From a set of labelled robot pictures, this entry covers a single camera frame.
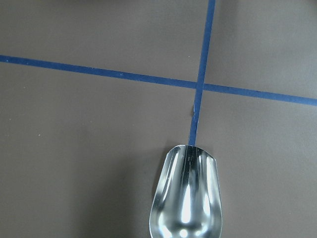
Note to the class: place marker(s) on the steel ice scoop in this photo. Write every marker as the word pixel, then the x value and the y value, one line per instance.
pixel 187 200

